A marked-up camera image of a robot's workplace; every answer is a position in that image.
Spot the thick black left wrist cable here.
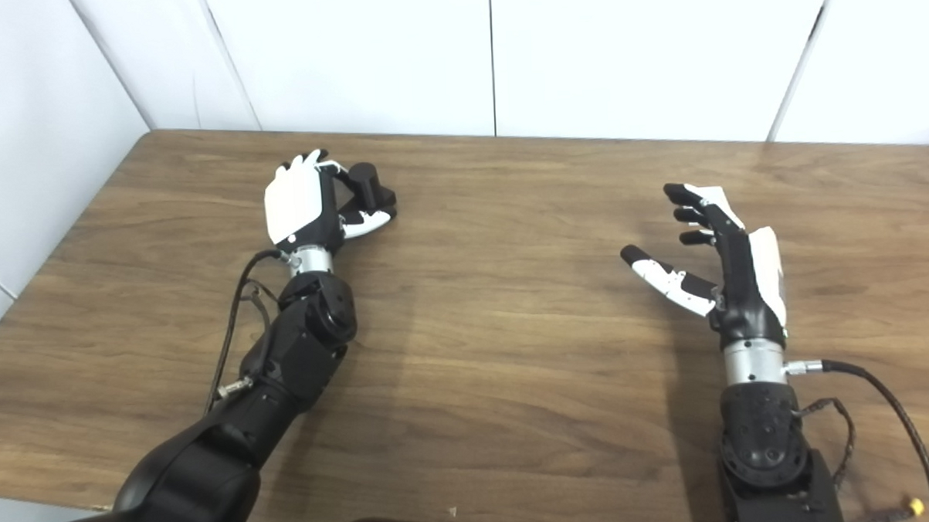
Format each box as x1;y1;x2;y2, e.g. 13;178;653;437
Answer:
200;248;293;416

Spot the thin left arm wire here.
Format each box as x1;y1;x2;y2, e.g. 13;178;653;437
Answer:
237;276;283;354

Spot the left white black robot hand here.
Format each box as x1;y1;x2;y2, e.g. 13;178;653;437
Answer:
262;146;399;253

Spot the thin braided right arm wire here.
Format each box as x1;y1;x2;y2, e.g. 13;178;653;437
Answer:
794;394;926;520

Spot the black peg with base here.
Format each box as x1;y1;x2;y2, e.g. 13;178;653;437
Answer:
337;161;399;224

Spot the white square piece with hole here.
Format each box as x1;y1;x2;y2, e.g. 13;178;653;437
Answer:
697;183;744;229

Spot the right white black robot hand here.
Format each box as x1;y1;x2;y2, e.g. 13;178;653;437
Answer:
618;179;791;353

